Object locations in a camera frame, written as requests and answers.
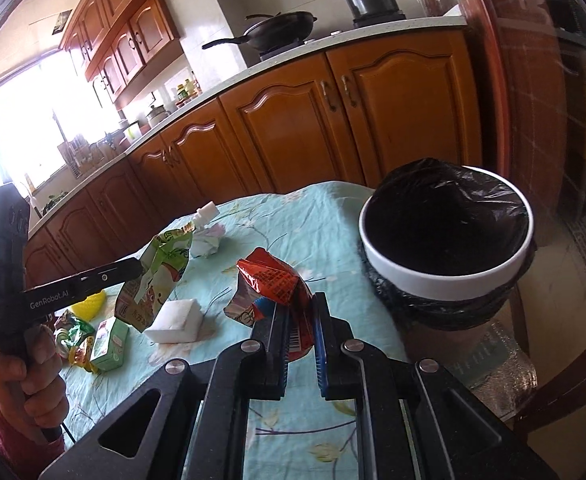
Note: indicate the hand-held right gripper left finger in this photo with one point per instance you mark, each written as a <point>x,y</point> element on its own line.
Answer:
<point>279,345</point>

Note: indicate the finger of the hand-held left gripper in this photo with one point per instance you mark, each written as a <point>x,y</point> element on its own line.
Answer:
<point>108,275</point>

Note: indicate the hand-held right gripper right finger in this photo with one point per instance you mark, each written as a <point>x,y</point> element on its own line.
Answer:
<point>320,355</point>

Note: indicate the green spouted drink pouch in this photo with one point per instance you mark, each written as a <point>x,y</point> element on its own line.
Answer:
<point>158,270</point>

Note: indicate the white trash bin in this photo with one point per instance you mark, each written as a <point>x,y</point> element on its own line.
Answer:
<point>443,280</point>

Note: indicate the white bin with black bag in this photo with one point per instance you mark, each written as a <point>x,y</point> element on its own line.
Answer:
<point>443,220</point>

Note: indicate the person's left forearm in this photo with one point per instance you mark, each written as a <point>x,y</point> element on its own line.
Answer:
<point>18,445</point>

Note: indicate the person's left hand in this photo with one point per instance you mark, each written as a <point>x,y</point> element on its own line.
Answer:
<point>48,385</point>

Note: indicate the yellow foam fruit net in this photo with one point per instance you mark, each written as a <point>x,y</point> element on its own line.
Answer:
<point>90,306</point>

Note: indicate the green candy wrapper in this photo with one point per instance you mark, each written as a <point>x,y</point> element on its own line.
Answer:
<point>79,329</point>

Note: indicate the small green carton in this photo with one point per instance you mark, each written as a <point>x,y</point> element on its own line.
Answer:
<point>110,342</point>

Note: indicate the white foam block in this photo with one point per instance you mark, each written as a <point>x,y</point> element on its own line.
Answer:
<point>175,320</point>

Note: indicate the red yellow snack wrapper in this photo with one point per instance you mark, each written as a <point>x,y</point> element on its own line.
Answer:
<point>80,355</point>

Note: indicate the crumpled white paper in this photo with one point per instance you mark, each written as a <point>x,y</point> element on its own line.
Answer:
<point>208,242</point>

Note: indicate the bright window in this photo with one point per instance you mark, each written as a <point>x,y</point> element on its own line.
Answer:
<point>28,125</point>

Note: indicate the kitchen utensil rack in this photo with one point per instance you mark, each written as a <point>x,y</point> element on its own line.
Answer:
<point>90,157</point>

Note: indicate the floral blue tablecloth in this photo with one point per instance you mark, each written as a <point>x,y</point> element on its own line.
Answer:
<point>283,225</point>

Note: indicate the white green plastic container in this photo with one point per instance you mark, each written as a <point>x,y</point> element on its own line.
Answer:
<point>133,131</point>

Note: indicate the white lidded ceramic pot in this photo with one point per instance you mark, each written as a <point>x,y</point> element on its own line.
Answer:
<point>157,116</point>

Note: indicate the padded wooden chair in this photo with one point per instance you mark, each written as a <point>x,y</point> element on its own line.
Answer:
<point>493,370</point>

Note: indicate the green label condiment bottle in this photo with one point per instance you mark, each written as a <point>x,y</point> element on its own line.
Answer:
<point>180,94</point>

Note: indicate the yellow oil bottle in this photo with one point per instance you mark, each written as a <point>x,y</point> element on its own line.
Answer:
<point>190,87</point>

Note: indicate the white kitchen countertop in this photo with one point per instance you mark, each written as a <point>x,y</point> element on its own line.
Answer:
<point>213,92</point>

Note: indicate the dark sauce bottle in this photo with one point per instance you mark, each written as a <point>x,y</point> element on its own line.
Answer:
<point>197,84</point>

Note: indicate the wooden base cabinets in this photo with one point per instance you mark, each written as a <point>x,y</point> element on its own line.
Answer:
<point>283,130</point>

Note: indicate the black wok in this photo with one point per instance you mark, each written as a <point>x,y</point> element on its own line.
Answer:
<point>278,30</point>

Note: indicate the red framed glass door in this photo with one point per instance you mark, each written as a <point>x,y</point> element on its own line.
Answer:
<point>548,110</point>

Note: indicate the small dark wall sticker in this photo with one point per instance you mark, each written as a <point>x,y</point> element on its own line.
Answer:
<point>62,22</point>

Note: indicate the wooden wall cabinets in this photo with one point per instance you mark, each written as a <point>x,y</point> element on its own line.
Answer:
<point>123,25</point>

